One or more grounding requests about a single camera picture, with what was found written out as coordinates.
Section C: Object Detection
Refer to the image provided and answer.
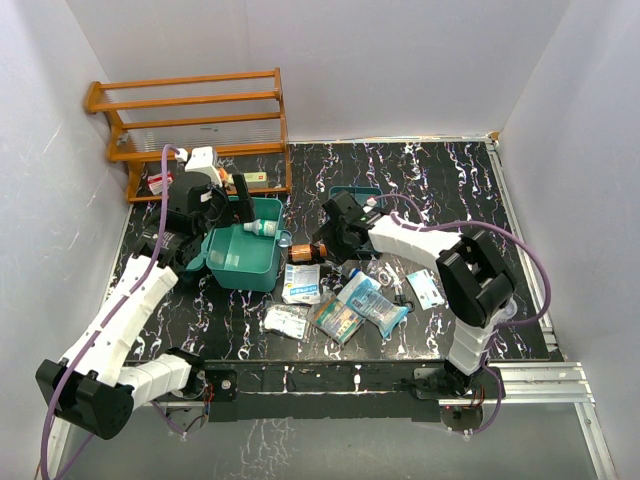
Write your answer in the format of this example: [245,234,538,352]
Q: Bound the red white medicine box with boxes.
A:
[147,172,173,196]

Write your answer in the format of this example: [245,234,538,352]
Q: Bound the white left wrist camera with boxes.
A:
[184,146,223,186]

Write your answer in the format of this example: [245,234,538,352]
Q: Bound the dark blue divided tray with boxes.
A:
[329,186,382,260]

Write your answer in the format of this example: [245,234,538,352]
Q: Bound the teal medicine kit box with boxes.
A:
[187,198,291,292]

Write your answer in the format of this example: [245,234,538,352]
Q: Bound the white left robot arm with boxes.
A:
[35,172,256,440]

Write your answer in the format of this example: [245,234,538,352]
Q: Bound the blue white card packet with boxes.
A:
[407,269,445,310]

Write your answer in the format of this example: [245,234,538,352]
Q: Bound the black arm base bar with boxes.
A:
[149,357,506,426]

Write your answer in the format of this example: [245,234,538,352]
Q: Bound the cream medicine box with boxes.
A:
[244,172,269,189]

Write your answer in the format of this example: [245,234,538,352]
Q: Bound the white blue sachet pack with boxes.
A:
[282,264,321,305]

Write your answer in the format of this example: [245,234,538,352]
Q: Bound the green blue bandage packet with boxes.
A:
[307,296,364,346]

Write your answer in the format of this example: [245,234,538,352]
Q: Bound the white bottle green label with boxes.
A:
[243,219,278,237]

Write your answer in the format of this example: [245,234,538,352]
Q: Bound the white gauze packet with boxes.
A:
[263,304,310,342]

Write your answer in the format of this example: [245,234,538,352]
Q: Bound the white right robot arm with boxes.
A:
[313,191,515,397]

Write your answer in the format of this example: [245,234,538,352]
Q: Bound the clear plastic measuring cup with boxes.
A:
[502,298,518,322]

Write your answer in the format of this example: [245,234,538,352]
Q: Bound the brown glass medicine bottle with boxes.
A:
[287,244,328,265]

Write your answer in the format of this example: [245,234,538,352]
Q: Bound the light blue ice pack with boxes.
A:
[337,272,409,338]

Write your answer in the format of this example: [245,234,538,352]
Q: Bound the wooden shelf rack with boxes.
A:
[84,68,292,203]

